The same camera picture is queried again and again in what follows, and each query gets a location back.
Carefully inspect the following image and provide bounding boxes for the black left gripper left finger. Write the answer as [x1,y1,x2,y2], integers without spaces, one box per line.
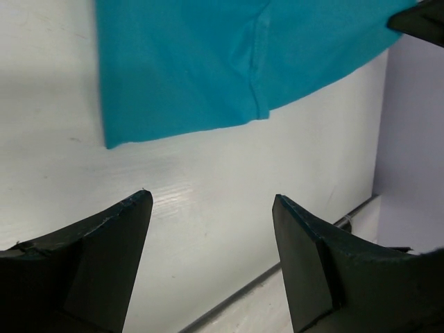
[1,190,153,332]

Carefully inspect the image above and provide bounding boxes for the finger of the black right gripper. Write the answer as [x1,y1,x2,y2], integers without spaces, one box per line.
[387,0,444,44]

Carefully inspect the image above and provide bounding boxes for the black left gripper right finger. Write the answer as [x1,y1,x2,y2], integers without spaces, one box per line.
[272,195,443,332]

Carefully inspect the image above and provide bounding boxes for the teal t shirt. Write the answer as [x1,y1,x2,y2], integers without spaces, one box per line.
[94,0,414,148]

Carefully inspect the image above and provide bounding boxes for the silver mounting rail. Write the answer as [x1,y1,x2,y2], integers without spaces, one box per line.
[181,195,381,332]

